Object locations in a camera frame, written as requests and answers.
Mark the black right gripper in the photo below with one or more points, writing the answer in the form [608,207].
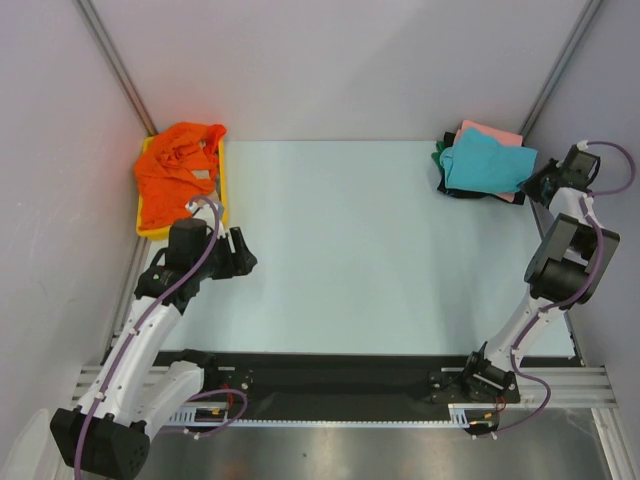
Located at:
[545,180]

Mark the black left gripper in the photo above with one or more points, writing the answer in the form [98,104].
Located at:
[240,262]

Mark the light blue t shirt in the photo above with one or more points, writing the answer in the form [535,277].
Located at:
[485,167]

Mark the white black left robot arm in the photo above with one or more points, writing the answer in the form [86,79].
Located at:
[110,430]

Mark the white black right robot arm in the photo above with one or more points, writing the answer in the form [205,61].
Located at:
[565,270]

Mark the folded black t shirt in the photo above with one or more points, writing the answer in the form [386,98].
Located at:
[517,198]

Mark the yellow plastic bin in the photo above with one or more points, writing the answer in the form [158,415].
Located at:
[163,232]

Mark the folded pink t shirt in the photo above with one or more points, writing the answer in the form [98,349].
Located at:
[492,132]

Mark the beige t shirt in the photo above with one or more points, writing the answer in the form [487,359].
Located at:
[210,184]

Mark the orange t shirt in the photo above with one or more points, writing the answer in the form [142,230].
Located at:
[163,172]

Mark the folded green t shirt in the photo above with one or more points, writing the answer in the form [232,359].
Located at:
[441,146]

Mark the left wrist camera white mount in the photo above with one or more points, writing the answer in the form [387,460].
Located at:
[210,211]

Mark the black mounting base plate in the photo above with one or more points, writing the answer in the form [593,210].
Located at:
[313,381]

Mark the white slotted cable duct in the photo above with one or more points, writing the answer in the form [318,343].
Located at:
[204,418]

